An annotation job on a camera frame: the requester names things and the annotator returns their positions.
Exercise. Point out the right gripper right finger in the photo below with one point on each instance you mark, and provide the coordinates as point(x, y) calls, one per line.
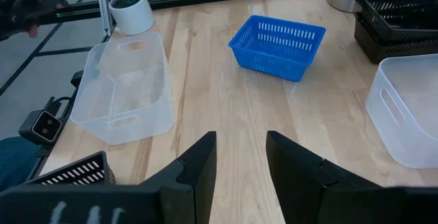
point(325, 196)

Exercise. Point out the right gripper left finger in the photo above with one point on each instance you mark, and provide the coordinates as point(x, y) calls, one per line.
point(137, 203)

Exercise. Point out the black slotted plastic basket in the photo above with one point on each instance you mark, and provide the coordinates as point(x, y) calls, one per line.
point(393, 52)
point(106, 172)
point(403, 18)

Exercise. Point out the blue slotted plastic basket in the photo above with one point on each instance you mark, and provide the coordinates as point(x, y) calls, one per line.
point(273, 66)

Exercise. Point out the clear plastic bin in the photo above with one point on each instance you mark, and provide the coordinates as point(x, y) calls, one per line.
point(130, 90)
point(410, 131)

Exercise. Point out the person's leg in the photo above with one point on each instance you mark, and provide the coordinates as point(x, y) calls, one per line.
point(13, 162)

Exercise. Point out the potted plant white pot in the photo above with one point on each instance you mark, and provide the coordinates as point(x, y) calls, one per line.
point(133, 15)

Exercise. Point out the person's hand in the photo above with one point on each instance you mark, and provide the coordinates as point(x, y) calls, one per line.
point(20, 1)

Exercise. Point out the small black camera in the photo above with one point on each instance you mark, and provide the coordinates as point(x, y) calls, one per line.
point(42, 128)

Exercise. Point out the silver aluminium post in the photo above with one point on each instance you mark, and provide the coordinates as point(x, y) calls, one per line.
point(103, 11)

